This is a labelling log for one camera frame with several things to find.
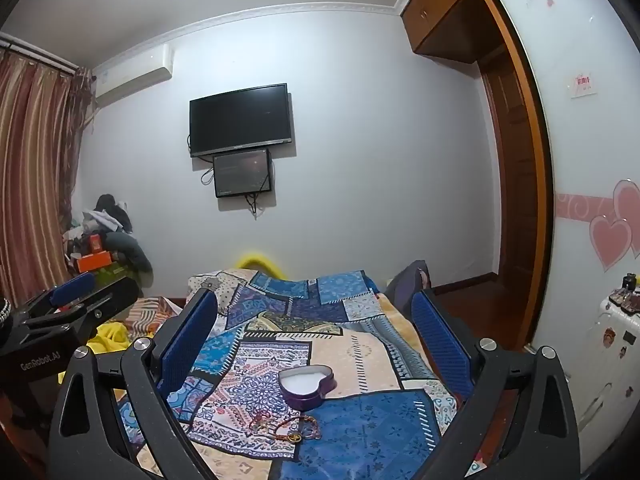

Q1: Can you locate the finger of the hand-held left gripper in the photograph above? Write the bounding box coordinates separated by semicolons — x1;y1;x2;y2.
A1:
25;276;139;342
22;271;96;321

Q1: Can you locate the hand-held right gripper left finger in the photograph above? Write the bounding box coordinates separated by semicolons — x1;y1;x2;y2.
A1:
46;287;221;480

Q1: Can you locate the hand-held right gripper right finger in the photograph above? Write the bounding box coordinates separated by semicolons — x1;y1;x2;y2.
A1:
411;289;583;480

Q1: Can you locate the red bracelet with gold clasp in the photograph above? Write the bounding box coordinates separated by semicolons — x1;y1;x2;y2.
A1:
248;409;274;434

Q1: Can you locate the purple heart-shaped tin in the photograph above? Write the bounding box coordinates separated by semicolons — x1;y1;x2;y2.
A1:
278;365;335;411

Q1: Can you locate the red braided bracelet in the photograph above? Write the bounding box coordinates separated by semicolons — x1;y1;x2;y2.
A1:
272;412;321;444

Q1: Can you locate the orange box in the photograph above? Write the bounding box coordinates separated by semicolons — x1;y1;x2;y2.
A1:
75;251;114;274

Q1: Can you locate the red patterned cloth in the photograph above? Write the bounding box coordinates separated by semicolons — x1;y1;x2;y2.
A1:
124;296;187;342

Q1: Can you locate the yellow cloth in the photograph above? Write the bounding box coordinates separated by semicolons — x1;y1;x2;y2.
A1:
59;321;137;386

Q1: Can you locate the pile of clothes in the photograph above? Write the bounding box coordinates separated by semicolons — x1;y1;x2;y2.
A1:
65;194;153;286

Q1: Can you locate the dark cloth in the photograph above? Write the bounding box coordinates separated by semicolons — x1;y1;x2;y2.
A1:
386;260;431;307

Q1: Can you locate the blue patchwork blanket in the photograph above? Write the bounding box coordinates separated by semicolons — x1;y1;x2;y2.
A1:
125;267;482;480

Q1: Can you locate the yellow plastic object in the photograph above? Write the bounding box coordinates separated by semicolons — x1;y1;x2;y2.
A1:
235;252;284;277

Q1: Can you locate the striped brown curtain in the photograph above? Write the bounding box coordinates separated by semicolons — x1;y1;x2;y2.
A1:
0;35;95;311

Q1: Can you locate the white mini fridge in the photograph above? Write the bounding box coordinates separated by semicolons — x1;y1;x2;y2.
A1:
570;294;640;472

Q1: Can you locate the wooden door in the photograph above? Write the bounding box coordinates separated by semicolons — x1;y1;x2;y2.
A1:
481;45;540;351

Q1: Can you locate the white air conditioner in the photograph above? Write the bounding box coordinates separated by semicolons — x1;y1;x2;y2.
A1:
92;44;174;108

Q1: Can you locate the white heart-sticker wardrobe door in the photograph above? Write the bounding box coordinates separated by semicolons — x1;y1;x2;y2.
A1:
487;0;640;471

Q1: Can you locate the curtain rod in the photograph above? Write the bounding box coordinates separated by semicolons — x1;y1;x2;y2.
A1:
0;32;80;70

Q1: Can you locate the white paper label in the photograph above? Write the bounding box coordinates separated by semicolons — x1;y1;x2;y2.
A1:
569;73;599;97

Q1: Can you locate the wooden overhead cabinet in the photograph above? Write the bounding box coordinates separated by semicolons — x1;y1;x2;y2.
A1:
400;0;507;64

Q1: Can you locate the small black wall monitor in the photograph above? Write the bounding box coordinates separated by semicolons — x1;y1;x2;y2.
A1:
212;148;273;199

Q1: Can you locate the black wall television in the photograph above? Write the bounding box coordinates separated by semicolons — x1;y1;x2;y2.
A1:
189;83;293;158

